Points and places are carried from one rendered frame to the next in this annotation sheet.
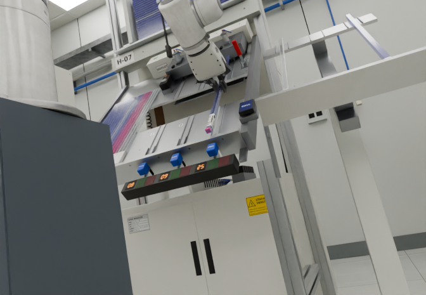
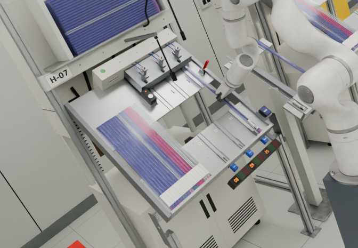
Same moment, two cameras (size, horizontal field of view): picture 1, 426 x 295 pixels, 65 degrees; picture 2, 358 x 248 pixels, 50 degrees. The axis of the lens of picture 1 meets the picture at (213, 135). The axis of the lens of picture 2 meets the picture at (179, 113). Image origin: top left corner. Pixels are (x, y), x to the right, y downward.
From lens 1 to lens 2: 1.77 m
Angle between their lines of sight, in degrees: 59
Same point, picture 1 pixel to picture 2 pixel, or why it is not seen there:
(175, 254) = (192, 215)
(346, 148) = (288, 116)
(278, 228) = (287, 163)
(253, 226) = (228, 172)
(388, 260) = (304, 156)
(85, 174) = not seen: outside the picture
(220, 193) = not seen: hidden behind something
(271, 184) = (283, 145)
